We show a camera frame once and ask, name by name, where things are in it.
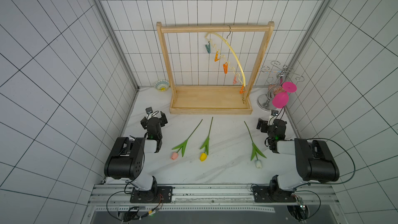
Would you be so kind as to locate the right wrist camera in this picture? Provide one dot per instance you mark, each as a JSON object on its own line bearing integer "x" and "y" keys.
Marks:
{"x": 274, "y": 112}

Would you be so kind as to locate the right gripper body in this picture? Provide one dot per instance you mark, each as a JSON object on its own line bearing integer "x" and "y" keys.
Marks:
{"x": 266, "y": 126}

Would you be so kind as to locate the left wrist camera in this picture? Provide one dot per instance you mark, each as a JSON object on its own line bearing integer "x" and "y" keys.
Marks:
{"x": 149, "y": 110}

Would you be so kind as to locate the wooden hanger rack frame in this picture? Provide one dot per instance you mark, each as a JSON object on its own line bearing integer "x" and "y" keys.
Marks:
{"x": 217, "y": 100}

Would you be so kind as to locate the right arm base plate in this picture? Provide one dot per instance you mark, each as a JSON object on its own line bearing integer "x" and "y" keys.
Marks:
{"x": 265, "y": 194}

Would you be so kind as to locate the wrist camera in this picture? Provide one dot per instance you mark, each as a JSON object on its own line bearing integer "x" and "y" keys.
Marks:
{"x": 149, "y": 110}
{"x": 274, "y": 112}

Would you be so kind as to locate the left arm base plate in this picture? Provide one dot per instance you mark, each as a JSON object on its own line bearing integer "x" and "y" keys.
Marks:
{"x": 162, "y": 194}

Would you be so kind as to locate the patterned small bowl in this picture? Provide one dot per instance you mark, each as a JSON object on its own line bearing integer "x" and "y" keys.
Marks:
{"x": 162, "y": 85}

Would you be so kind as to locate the yellow tulip flower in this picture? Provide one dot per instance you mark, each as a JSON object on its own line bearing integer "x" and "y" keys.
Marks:
{"x": 205, "y": 145}

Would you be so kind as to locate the white tulip flower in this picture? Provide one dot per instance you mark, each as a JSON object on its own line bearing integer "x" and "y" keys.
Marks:
{"x": 256, "y": 152}

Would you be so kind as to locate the yellow wavy clothes hanger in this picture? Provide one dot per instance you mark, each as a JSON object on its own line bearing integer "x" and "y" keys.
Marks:
{"x": 235, "y": 70}

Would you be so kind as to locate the orange clothespin lowest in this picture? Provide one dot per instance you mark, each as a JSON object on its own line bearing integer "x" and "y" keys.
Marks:
{"x": 242, "y": 90}

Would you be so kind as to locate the orange clothespin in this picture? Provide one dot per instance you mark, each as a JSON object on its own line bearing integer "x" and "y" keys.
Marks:
{"x": 225, "y": 68}
{"x": 216, "y": 57}

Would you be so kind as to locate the silver wire glass rack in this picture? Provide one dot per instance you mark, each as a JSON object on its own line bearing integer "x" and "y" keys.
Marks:
{"x": 282, "y": 72}

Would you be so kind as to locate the red patterned cup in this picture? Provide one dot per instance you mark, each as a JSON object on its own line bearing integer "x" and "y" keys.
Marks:
{"x": 274, "y": 90}

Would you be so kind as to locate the pink tulip flower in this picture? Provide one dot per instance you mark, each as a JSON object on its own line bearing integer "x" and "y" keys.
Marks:
{"x": 181, "y": 148}

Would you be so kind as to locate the teal clothespin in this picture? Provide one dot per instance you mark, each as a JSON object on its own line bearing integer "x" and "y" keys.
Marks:
{"x": 208, "y": 48}

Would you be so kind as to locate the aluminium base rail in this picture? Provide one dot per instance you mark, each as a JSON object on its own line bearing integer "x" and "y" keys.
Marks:
{"x": 212, "y": 204}

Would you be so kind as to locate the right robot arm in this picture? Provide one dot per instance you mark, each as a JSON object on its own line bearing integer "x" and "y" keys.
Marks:
{"x": 314, "y": 163}

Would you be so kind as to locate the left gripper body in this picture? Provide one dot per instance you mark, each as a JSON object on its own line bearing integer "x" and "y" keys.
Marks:
{"x": 162, "y": 121}

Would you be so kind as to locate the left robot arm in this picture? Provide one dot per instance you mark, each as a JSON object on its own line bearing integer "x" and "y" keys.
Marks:
{"x": 127, "y": 157}

